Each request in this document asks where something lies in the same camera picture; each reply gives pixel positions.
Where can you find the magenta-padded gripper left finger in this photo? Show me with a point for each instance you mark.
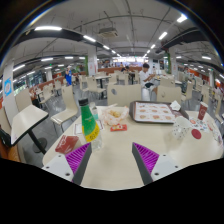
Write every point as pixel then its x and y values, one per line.
pixel 77 158

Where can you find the flat round red coaster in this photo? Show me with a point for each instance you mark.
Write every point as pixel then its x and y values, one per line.
pixel 196 134

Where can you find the person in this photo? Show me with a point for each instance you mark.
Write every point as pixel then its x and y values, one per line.
pixel 145 75
pixel 68 76
pixel 125 69

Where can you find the white side table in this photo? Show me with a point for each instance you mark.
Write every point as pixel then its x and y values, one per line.
pixel 28 121

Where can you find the white paper slip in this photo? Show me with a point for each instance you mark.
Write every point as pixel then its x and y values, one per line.
pixel 78 129

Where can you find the white crumpled napkin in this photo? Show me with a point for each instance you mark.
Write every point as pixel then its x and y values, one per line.
pixel 175 105

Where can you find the green drink bottle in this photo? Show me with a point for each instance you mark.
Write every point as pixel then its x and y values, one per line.
pixel 89 126

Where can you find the clear plastic food bag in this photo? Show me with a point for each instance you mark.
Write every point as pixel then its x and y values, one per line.
pixel 115 115

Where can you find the group of ceiling lights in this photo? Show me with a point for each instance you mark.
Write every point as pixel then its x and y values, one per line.
pixel 48 28

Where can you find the colourful printed leaflet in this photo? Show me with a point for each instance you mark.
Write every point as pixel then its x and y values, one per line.
pixel 200 124

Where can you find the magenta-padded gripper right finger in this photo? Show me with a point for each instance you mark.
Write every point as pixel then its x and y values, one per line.
pixel 146 159

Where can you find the red printed flat packet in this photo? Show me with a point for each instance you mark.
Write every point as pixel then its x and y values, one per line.
pixel 118 127

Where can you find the ceiling air conditioner unit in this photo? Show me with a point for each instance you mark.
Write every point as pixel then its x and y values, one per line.
pixel 108 32

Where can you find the blue square wall sign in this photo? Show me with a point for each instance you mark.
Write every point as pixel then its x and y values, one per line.
pixel 8 87

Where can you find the small clear plastic bottle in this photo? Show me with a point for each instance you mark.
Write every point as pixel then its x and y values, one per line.
pixel 94 110

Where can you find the white dotted mug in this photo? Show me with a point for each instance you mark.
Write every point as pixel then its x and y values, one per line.
pixel 181 126

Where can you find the group of cafeteria chairs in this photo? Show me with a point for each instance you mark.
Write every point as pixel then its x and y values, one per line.
pixel 91 83

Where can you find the red paper cup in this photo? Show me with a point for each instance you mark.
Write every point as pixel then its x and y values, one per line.
pixel 202 111

